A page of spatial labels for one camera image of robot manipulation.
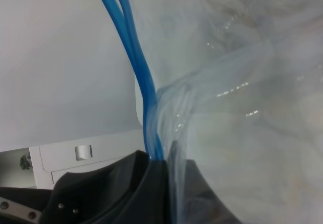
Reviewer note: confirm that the white cabinet with handle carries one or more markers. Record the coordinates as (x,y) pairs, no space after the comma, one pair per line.
(50,162)

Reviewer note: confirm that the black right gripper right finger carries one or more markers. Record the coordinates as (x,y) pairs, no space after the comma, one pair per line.
(194,200)

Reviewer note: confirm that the clear file bag blue zipper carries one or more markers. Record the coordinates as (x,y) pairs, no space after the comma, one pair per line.
(238,84)

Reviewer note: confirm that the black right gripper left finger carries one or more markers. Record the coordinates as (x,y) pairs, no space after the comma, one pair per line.
(133,189)

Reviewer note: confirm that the small green plant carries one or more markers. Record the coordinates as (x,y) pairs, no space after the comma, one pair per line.
(25,162)

